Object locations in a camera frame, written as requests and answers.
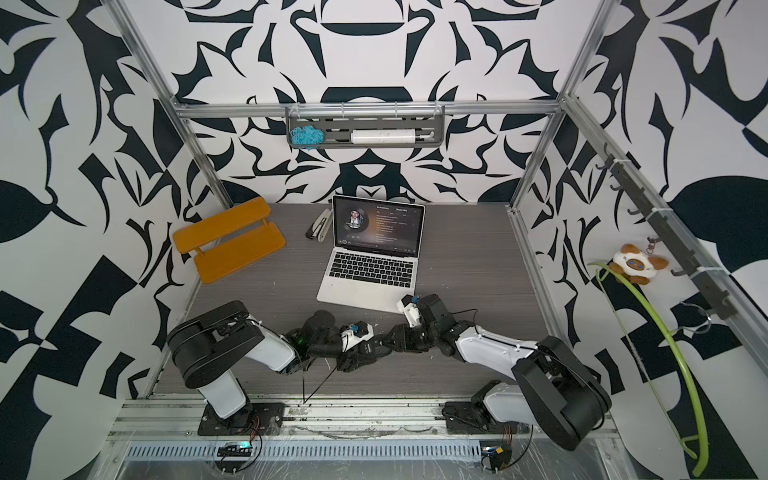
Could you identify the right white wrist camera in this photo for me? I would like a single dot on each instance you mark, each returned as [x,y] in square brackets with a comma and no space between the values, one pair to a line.
[408,306]

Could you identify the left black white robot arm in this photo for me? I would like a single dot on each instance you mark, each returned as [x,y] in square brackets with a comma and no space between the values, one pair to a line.
[207,347]

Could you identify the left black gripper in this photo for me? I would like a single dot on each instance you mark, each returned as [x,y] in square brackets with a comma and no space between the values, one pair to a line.
[352,360]

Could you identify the left small electronics board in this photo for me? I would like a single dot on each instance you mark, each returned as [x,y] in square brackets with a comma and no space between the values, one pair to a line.
[235,450]

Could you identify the black silver stapler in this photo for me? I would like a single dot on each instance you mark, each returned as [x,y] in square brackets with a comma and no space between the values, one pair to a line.
[319,228]

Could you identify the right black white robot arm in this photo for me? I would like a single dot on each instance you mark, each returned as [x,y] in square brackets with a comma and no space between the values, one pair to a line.
[545,384]

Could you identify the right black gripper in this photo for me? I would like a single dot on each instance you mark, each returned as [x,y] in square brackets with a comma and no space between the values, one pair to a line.
[395,339]

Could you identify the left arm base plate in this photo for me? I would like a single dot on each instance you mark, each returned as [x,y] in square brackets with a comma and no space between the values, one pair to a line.
[264,416]

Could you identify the white roll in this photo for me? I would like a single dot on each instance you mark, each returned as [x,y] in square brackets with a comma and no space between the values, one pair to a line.
[383,137]

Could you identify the teal scrubber ball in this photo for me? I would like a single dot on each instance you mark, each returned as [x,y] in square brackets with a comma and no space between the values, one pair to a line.
[307,136]

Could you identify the right small electronics board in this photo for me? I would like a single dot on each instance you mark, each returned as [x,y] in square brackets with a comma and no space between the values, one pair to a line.
[496,458]

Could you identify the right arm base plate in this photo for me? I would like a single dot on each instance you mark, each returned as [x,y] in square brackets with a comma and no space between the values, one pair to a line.
[468,418]

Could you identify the orange two-tier stand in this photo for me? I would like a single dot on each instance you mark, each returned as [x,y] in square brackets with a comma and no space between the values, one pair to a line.
[231,240]

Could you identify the grey hook rail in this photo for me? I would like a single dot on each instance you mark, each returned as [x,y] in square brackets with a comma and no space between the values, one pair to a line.
[693,262]

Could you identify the small electronics board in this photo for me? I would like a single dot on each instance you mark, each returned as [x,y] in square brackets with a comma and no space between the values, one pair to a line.
[235,450]
[496,458]

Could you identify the grey wall tray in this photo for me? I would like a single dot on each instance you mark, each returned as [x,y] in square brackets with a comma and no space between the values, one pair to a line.
[429,125]

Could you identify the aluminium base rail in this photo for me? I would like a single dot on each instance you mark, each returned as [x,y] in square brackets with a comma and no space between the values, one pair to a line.
[177,417]

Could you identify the brown white plush toy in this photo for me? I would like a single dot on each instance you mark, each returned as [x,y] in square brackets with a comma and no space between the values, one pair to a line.
[635,265]

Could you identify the silver laptop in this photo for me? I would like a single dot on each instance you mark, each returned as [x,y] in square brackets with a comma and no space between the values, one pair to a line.
[374,261]

